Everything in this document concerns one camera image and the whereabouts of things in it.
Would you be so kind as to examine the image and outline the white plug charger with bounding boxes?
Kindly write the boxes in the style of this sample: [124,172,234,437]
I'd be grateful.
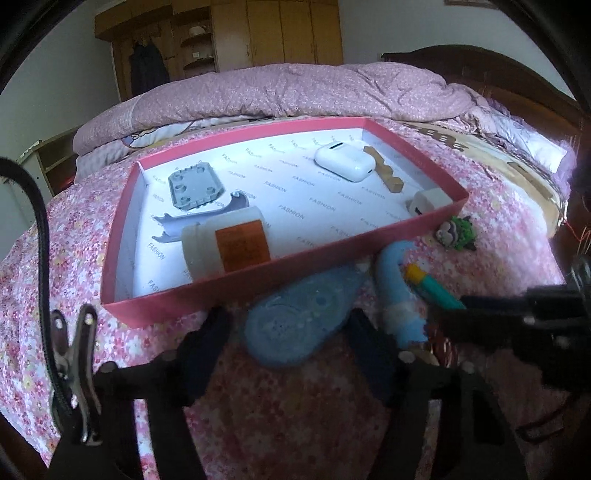
[405,188,451,217]

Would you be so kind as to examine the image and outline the white bottle orange label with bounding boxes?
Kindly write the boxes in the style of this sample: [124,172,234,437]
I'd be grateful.
[180,206,273,280]

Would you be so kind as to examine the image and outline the dark wooden headboard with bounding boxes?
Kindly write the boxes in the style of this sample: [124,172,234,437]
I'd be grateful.
[381,45,587,153]

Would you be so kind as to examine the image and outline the green monster toy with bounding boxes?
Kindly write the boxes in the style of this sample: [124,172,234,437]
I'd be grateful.
[436,215,478,252]

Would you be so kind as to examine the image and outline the grey plastic plate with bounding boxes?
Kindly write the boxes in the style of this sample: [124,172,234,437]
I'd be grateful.
[167,162,225,210]

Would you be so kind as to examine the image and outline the wooden clothespin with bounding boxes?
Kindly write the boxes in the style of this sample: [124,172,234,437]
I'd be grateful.
[363,146,404,193]

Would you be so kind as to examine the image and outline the white earbuds case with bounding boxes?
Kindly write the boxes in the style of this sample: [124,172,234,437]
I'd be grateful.
[315,142,376,182]

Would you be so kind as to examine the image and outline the pink quilt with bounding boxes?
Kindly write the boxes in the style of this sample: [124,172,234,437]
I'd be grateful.
[74,62,499,155]

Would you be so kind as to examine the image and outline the small red trinket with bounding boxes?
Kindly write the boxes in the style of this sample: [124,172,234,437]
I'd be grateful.
[425,323,458,365]

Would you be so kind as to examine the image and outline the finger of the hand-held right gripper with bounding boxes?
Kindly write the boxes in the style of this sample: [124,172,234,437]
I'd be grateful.
[427,310,536,349]
[459,286,578,317]

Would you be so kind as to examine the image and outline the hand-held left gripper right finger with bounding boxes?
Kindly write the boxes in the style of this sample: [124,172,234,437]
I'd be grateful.
[346,308,529,480]

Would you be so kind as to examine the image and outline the pink cardboard box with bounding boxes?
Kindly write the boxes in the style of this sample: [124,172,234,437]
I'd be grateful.
[100,116,469,329]

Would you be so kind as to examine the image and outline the cream bedside cabinet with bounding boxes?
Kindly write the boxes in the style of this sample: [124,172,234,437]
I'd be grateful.
[16,127,81,197]

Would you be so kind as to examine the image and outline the wooden wardrobe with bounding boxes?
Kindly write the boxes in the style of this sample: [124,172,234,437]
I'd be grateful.
[95,0,345,100]

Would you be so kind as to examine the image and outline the grey-blue curved plastic piece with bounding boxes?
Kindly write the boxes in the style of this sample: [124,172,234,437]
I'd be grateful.
[151,191,250,243]

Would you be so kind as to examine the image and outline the white patterned pillow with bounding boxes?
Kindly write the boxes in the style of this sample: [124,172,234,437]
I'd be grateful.
[489,108,578,171]

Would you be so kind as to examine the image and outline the yellow printed blanket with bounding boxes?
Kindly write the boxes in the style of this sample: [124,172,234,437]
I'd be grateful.
[406,120,573,236]

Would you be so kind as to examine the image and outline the black cable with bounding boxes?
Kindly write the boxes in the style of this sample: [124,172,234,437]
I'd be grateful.
[0,157,70,416]

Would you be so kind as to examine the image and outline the light blue oblong case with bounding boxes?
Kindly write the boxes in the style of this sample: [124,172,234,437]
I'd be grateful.
[375,241,430,348]

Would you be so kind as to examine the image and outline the blue correction tape dispenser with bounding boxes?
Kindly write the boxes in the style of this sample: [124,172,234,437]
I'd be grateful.
[243,269,365,367]

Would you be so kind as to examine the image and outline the teal and yellow marker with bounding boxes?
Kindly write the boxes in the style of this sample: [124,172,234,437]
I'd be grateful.
[404,265,467,311]

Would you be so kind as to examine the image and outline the metal spring clip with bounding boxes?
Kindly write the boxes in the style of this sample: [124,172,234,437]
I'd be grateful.
[48,304,103,446]

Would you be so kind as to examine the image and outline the pink floral bedsheet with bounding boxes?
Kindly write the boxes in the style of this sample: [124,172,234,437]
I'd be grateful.
[0,117,566,480]

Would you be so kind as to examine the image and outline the dark hanging coat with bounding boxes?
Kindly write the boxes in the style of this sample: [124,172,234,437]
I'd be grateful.
[128,39,171,97]

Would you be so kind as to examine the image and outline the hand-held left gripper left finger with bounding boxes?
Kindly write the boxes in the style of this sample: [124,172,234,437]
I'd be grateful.
[95,305,232,480]

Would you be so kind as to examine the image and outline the cartoon print sheet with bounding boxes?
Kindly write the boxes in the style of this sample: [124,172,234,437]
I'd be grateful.
[76,117,222,160]

